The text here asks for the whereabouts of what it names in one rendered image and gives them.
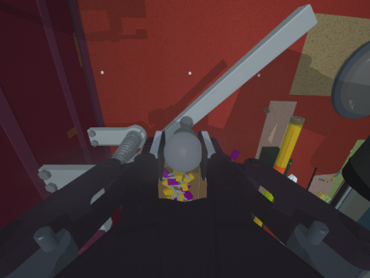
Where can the cardboard box of small parts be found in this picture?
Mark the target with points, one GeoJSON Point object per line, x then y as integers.
{"type": "Point", "coordinates": [179, 188]}

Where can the light green panel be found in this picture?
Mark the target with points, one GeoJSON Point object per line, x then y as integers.
{"type": "Point", "coordinates": [351, 154]}

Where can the tan board with small parts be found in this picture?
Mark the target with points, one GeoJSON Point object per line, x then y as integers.
{"type": "Point", "coordinates": [325, 185]}

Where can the yellow green block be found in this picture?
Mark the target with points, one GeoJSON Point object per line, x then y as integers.
{"type": "Point", "coordinates": [268, 195]}
{"type": "Point", "coordinates": [257, 220]}

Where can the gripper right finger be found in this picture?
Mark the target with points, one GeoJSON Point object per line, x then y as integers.
{"type": "Point", "coordinates": [303, 199]}

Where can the dark red tool safe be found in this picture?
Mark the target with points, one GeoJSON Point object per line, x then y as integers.
{"type": "Point", "coordinates": [34, 86]}

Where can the yellow tube with orange end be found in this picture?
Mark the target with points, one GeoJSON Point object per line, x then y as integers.
{"type": "Point", "coordinates": [289, 141]}

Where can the small purple block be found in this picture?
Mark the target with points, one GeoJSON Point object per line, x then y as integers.
{"type": "Point", "coordinates": [235, 154]}

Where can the small dark cube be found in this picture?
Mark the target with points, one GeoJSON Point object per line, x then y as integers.
{"type": "Point", "coordinates": [266, 110]}

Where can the grey bolted keeper bracket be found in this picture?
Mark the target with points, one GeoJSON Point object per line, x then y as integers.
{"type": "Point", "coordinates": [66, 173]}
{"type": "Point", "coordinates": [112, 136]}

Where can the grey threaded rod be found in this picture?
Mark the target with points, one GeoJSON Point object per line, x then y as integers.
{"type": "Point", "coordinates": [127, 146]}

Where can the tan cork sheet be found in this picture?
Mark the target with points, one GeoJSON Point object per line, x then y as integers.
{"type": "Point", "coordinates": [326, 58]}

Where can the small white lump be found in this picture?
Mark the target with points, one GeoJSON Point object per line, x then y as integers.
{"type": "Point", "coordinates": [293, 177]}

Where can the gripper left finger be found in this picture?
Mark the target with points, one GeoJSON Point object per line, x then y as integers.
{"type": "Point", "coordinates": [57, 206]}

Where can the pinkish tan board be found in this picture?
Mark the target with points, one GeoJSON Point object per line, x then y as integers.
{"type": "Point", "coordinates": [279, 124]}

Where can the black cylinder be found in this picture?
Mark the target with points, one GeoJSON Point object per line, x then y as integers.
{"type": "Point", "coordinates": [358, 170]}

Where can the thin black rod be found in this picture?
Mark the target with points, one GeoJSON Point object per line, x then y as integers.
{"type": "Point", "coordinates": [312, 177]}

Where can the grey round dish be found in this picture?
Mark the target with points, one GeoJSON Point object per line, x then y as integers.
{"type": "Point", "coordinates": [354, 86]}

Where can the dark green box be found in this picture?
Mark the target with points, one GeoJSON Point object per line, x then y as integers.
{"type": "Point", "coordinates": [268, 156]}

